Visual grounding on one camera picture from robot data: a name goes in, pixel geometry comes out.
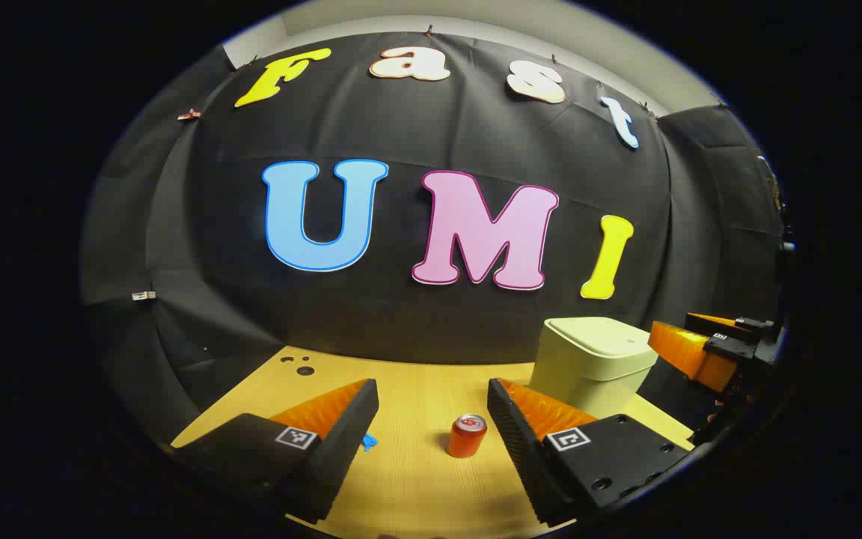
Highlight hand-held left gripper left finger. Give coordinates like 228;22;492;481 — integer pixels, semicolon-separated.
173;378;379;525

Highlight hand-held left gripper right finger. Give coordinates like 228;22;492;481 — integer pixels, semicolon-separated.
486;377;694;527

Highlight red pop can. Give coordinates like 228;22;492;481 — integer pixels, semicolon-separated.
447;414;489;459

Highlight pale green garbage bin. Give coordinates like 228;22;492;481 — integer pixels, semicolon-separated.
528;317;659;420

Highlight wooden desktop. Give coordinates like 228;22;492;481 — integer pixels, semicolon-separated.
171;344;695;539

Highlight black backdrop cloth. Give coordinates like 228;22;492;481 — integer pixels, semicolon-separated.
79;30;795;450

